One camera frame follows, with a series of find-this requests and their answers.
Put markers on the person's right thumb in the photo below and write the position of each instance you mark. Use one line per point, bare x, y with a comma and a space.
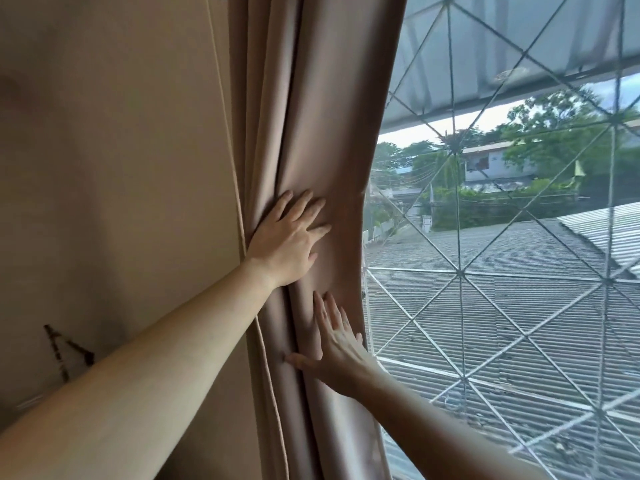
300, 360

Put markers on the yellow flag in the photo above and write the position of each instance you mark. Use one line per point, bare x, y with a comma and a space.
579, 170

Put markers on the person's left hand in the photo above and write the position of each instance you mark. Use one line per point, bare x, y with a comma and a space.
280, 244

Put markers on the light corrugated metal roof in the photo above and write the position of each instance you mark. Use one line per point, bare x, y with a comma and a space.
607, 229

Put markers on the black wall bracket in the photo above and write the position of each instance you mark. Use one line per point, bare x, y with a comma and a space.
62, 352

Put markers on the person's right forearm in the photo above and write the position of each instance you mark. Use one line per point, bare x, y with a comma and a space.
430, 434

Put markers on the white metal window grille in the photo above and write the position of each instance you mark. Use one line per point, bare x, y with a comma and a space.
459, 272

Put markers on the white house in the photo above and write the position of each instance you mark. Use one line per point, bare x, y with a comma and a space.
495, 164

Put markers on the translucent grey awning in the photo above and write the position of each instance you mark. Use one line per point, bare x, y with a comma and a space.
500, 44

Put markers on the grey corrugated roof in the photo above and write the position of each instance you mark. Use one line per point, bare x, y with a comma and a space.
530, 307

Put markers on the person's left little finger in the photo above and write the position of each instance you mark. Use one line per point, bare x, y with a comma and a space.
282, 200

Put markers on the person's right middle finger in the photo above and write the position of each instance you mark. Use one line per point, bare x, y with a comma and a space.
333, 317

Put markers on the person's right little finger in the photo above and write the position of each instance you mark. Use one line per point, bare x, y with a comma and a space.
360, 344

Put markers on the person's left thumb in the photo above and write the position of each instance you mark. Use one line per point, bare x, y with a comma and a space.
311, 255

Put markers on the green trees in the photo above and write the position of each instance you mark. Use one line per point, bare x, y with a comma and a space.
560, 139

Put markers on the person's left middle finger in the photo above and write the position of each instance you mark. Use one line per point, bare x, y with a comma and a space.
314, 210

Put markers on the person's right hand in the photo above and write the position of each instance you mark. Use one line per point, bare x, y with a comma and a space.
342, 359

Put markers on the beige fabric curtain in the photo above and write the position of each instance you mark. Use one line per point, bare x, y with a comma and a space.
310, 119

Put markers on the person's left forearm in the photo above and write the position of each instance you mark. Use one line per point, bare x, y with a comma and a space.
130, 384

